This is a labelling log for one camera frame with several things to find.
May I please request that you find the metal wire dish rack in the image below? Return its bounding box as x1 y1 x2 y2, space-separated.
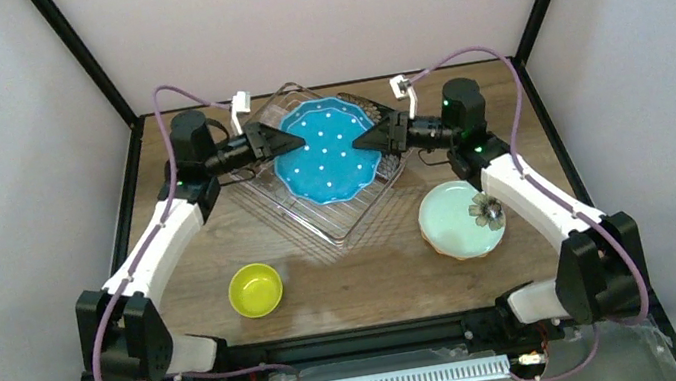
244 82 407 245

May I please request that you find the light blue floral plate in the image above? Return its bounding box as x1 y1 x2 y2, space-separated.
417 181 507 249

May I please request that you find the black floral square plate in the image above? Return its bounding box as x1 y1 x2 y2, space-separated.
336 92 402 180

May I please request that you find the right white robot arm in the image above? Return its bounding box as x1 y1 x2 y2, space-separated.
352 78 650 325

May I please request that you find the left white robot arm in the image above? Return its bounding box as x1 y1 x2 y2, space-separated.
76 110 306 381

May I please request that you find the orange plate under blue plate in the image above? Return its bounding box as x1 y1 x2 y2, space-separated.
420 227 495 261

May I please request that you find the yellow-green small bowl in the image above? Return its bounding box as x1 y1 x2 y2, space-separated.
228 263 284 319

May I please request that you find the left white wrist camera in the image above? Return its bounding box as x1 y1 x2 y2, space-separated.
230 90 252 135

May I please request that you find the left black frame post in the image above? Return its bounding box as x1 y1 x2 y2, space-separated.
30 0 139 127

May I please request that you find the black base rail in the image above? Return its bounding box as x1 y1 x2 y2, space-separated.
73 281 665 381

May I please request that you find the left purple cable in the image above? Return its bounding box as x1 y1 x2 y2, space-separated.
52 71 302 381

